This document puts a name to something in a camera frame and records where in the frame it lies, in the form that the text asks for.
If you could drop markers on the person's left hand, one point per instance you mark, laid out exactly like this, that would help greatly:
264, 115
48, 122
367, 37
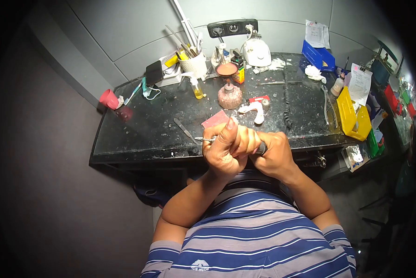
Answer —
221, 153

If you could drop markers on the person's right hand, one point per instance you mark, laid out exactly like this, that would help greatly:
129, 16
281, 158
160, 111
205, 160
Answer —
274, 153

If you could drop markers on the person's left thumb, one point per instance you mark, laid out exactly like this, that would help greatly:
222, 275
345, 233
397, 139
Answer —
228, 131

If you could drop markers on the person's right fingers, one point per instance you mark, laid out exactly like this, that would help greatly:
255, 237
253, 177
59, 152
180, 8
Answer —
272, 138

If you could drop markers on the person's left fingers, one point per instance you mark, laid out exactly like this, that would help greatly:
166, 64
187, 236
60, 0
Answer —
248, 139

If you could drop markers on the grey rotary handpiece tool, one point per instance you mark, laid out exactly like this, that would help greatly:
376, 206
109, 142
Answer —
262, 148

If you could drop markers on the pink wax sheet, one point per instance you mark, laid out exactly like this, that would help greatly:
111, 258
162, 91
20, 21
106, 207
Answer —
215, 119

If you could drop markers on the white dental plaster cast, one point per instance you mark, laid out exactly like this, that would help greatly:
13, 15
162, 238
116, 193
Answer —
253, 110

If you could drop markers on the small round metal container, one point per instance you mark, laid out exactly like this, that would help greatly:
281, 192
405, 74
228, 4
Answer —
265, 104

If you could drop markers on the pink glass spirit lamp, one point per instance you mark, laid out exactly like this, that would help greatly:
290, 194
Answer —
229, 96

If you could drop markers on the small red flat box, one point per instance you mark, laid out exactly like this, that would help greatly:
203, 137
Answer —
258, 99

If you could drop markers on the metal wax knife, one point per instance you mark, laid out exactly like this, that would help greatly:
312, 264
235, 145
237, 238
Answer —
185, 131

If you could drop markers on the small yellow liquid bottle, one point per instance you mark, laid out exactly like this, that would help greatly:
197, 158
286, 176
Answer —
196, 89

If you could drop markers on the yellow and red carton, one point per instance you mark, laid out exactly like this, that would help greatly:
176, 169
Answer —
239, 71

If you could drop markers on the orange rubber mixing bowl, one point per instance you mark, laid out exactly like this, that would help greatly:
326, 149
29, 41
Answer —
226, 69

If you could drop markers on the clear safety glasses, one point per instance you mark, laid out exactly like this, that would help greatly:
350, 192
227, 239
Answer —
328, 107

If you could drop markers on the white cup with tools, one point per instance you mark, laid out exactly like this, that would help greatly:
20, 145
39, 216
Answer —
193, 63

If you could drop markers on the black glass-topped desk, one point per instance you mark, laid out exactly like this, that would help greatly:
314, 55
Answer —
152, 132

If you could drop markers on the crumpled white tissue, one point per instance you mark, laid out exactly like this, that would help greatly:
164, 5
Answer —
313, 73

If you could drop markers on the white squeeze bottle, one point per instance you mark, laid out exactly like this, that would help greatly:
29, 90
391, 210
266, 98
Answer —
337, 87

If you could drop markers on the yellow plastic bin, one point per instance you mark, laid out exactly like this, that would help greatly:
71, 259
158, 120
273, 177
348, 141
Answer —
353, 117

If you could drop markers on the white motor control unit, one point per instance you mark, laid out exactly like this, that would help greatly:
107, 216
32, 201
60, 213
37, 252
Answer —
256, 52

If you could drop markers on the light blue face mask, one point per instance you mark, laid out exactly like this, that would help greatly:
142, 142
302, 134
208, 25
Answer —
147, 91

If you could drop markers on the blue plastic bin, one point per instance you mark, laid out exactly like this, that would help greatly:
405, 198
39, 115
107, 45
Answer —
317, 55

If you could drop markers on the black smartphone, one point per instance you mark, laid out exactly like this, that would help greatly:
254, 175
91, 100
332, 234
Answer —
154, 72

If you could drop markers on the person's body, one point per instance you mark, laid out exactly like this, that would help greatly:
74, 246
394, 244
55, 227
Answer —
249, 239

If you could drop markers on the green plastic bin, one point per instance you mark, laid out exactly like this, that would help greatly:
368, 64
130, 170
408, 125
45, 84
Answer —
374, 143

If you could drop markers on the clipped paper sheets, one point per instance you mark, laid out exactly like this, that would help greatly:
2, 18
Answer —
359, 83

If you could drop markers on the white toothbrush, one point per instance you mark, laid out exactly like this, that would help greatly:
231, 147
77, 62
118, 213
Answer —
133, 93

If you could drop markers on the black power strip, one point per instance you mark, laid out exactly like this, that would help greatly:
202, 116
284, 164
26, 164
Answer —
233, 27

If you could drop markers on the red plastic cup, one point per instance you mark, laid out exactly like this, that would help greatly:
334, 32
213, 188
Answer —
108, 99

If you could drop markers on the paper sheet on wall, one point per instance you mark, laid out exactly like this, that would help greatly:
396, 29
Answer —
317, 34

